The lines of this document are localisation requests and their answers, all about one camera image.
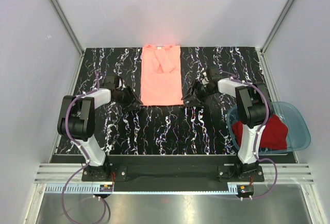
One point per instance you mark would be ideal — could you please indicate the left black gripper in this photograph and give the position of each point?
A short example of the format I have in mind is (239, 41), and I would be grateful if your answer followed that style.
(131, 96)

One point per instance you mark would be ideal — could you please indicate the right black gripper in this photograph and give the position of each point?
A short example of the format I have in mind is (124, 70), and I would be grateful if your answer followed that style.
(191, 91)

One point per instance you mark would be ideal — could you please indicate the pink t shirt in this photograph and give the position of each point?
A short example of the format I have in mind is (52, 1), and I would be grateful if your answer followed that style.
(161, 80)

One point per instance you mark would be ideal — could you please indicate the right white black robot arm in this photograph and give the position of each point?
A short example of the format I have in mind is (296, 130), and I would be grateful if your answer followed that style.
(254, 110)

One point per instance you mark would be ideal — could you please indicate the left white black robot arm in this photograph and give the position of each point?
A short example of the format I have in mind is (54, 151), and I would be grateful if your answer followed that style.
(77, 123)

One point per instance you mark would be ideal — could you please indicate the black marble pattern mat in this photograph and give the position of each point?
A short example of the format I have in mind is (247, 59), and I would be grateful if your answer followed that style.
(167, 130)

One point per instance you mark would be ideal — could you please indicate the red t shirt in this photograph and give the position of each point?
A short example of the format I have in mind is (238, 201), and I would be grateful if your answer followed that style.
(273, 136)

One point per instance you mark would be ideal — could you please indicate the left small controller board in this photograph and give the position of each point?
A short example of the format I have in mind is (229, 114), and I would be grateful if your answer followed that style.
(106, 188)

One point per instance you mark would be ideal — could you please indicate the small controller board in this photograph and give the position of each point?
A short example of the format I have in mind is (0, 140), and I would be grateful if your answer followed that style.
(106, 188)
(246, 189)

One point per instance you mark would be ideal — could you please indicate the blue plastic basket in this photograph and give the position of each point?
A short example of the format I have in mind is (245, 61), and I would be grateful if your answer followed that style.
(298, 137)

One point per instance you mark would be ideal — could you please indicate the right small controller board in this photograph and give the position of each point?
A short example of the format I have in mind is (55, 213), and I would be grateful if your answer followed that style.
(246, 189)

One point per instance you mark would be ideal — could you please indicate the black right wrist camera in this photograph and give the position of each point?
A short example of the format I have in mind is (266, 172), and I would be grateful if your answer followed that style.
(211, 74)

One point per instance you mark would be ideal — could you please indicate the right aluminium frame post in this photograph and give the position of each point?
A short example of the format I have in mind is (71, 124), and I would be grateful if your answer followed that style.
(284, 12)

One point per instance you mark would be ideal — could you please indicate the aluminium frame post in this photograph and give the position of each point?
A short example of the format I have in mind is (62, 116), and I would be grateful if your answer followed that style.
(68, 28)
(284, 12)

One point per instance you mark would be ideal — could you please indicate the white slotted cable duct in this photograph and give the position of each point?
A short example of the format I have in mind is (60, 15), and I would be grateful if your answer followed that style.
(218, 189)

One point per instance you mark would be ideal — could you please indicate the left aluminium frame post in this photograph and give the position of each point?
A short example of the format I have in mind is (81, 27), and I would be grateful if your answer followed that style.
(68, 28)

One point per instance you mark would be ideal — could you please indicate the aluminium rail profile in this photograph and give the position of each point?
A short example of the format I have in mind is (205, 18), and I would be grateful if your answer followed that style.
(283, 174)

